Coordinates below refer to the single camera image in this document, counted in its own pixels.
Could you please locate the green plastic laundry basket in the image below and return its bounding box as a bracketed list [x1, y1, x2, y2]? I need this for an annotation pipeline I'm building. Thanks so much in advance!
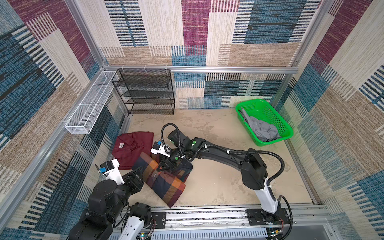
[235, 99, 294, 147]

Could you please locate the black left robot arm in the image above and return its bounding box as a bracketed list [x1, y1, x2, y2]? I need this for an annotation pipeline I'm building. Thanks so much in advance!
[68, 167, 154, 240]

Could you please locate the white wire mesh tray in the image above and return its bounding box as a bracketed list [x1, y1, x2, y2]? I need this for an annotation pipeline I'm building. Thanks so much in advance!
[65, 71, 118, 135]

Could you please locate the grey shirt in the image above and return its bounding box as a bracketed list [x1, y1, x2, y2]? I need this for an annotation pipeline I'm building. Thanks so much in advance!
[241, 108, 281, 142]

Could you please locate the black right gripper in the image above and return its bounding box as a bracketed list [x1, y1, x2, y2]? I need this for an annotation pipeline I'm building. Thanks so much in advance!
[156, 145, 187, 172]

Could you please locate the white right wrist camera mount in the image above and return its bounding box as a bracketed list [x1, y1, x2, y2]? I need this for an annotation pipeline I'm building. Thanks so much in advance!
[151, 141, 172, 157]

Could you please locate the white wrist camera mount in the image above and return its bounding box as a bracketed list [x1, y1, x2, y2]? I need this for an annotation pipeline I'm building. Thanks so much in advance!
[151, 141, 172, 157]
[99, 159, 125, 185]

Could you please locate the black wire mesh shelf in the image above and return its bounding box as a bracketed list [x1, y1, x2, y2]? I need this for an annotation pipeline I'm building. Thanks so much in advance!
[113, 69, 176, 115]

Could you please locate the aluminium front rail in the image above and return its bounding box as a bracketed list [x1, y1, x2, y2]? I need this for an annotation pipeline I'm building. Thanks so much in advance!
[108, 204, 342, 240]

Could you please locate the folded maroon shirt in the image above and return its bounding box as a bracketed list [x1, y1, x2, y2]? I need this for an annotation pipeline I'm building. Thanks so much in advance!
[112, 132, 154, 170]

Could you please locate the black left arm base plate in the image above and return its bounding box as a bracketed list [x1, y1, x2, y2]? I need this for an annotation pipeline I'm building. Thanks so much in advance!
[147, 212, 167, 230]

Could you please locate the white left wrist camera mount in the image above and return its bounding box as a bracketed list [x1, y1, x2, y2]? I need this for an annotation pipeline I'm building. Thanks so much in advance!
[99, 159, 125, 185]

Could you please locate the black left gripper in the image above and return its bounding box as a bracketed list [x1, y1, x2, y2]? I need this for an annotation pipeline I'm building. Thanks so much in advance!
[106, 164, 144, 224]

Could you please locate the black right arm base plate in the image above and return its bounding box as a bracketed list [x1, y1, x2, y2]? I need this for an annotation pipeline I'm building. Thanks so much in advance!
[245, 208, 291, 226]

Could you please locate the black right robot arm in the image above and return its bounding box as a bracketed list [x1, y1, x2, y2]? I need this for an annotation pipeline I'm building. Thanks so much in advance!
[153, 130, 286, 223]

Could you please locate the multicolour plaid long sleeve shirt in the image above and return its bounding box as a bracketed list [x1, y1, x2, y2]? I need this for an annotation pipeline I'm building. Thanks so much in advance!
[132, 152, 193, 208]

